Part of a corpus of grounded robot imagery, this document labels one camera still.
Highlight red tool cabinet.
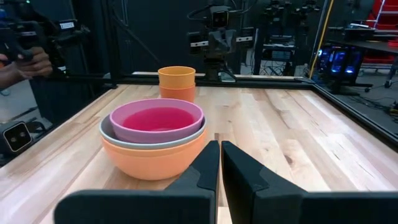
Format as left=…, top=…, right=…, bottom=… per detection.
left=363, top=0, right=398, bottom=31

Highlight small black table-level camera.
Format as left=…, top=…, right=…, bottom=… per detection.
left=0, top=120, right=34, bottom=157

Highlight dark cluttered workbench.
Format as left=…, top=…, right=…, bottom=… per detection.
left=325, top=26, right=398, bottom=95

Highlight yellow-orange plastic cup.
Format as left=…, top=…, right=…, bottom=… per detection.
left=157, top=65, right=197, bottom=90

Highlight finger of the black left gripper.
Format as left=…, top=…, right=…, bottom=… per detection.
left=207, top=29, right=223, bottom=59
left=222, top=29, right=238, bottom=58

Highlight pink cup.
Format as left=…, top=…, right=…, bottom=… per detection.
left=121, top=106, right=196, bottom=133

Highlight yellow hanging cable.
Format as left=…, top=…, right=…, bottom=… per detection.
left=308, top=0, right=335, bottom=79

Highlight black upright frame post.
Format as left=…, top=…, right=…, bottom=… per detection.
left=104, top=0, right=123, bottom=82

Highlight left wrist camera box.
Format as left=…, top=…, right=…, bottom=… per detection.
left=210, top=5, right=231, bottom=30

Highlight black diagonal frame brace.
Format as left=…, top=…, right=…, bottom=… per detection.
left=111, top=11, right=163, bottom=63

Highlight black screen panel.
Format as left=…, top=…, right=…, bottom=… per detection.
left=29, top=0, right=208, bottom=82

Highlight red-orange plastic cup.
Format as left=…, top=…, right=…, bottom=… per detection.
left=158, top=82, right=197, bottom=104

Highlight blue-lit computer case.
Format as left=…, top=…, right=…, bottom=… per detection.
left=316, top=44, right=364, bottom=78

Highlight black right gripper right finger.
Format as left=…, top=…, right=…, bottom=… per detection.
left=220, top=140, right=398, bottom=224

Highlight person's hand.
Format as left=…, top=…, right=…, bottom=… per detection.
left=0, top=45, right=54, bottom=90

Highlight pink plastic bowl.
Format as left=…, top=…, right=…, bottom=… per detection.
left=109, top=98, right=205, bottom=145

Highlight black aluminium table frame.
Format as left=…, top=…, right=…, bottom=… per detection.
left=0, top=73, right=398, bottom=169

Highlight black background robot arms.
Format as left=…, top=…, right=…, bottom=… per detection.
left=263, top=0, right=322, bottom=20

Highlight grey plastic bowl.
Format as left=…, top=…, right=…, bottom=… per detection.
left=98, top=113, right=208, bottom=151

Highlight large peach-orange plastic bowl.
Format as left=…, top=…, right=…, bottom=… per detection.
left=99, top=126, right=209, bottom=182

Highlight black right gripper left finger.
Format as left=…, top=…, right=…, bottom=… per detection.
left=53, top=139, right=221, bottom=224

